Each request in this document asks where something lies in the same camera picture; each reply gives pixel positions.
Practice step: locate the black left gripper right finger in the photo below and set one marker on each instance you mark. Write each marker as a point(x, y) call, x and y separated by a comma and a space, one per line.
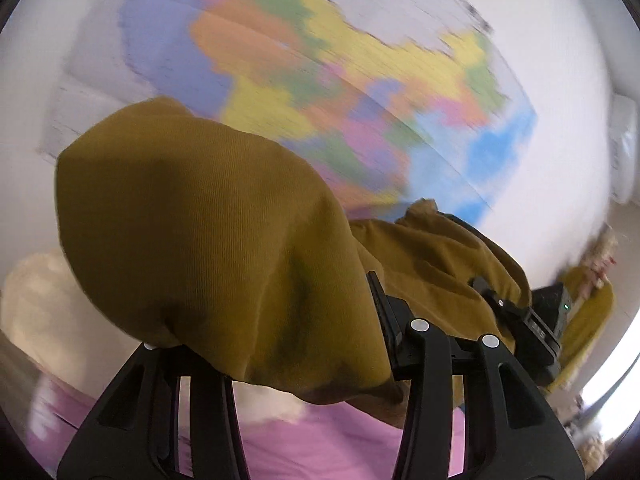
point(510, 430)

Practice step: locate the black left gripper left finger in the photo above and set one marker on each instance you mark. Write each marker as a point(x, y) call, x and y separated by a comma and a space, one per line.
point(132, 430)

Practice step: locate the olive brown jacket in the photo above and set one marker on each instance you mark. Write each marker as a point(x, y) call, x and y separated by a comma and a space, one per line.
point(181, 230)

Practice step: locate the yellow hanging garment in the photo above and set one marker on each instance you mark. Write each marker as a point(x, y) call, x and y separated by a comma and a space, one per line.
point(592, 308)

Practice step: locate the cream pillow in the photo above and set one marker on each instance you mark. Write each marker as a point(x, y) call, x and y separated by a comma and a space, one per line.
point(45, 313)

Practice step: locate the pink bed sheet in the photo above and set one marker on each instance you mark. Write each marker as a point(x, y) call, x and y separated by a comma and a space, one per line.
point(283, 438)

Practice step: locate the colourful wall map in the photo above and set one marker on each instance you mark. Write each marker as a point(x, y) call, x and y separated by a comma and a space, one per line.
point(389, 100)

